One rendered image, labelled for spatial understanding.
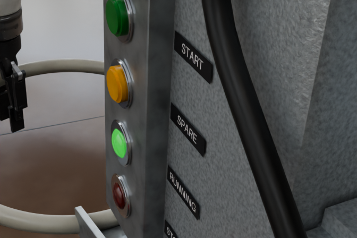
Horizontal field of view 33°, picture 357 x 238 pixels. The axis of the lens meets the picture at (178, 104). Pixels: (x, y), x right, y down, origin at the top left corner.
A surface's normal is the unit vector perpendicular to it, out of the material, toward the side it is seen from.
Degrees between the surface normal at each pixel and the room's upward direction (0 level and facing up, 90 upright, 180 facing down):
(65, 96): 0
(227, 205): 90
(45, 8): 0
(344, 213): 4
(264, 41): 90
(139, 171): 90
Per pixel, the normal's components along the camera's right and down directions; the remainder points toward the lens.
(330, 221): -0.89, 0.20
